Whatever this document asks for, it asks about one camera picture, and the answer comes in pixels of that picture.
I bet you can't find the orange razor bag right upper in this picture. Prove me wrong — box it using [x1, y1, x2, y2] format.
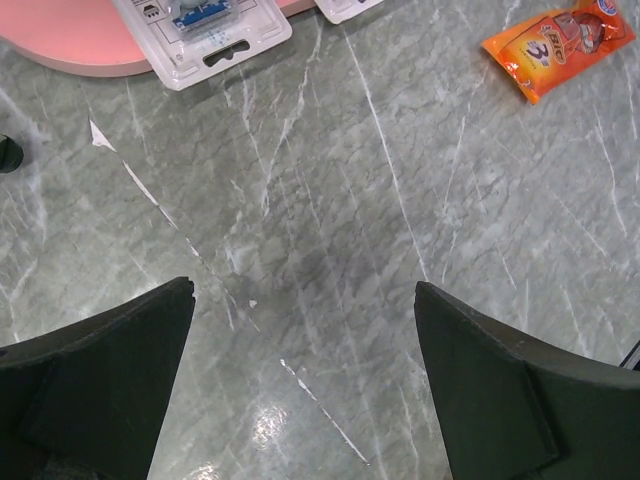
[482, 0, 635, 104]

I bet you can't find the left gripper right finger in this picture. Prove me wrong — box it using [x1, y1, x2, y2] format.
[414, 282, 639, 479]

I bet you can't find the blue razor blister pack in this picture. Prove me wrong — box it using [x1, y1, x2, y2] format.
[113, 1, 292, 91]
[315, 0, 383, 25]

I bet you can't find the metal dish rack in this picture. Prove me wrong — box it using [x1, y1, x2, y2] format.
[0, 134, 24, 174]

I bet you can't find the pink three-tier shelf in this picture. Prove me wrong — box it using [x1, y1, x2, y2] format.
[1, 1, 314, 78]

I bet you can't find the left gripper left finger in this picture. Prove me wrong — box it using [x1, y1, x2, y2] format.
[1, 277, 195, 479]

